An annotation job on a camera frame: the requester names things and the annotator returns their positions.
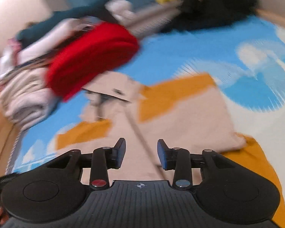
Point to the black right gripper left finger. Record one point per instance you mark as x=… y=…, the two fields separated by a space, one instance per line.
x=111 y=157

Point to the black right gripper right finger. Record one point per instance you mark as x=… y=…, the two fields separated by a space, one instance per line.
x=168 y=156

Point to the beige and mustard jacket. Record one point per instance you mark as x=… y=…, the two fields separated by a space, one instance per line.
x=187 y=112

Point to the stack of folded light clothes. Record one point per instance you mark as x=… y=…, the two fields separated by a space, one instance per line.
x=25 y=98

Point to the black clothes pile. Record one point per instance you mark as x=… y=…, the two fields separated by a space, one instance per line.
x=205 y=14

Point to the red folded knit sweater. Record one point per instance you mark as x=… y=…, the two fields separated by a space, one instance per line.
x=106 y=47

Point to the white plush toy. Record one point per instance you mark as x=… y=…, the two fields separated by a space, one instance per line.
x=121 y=10

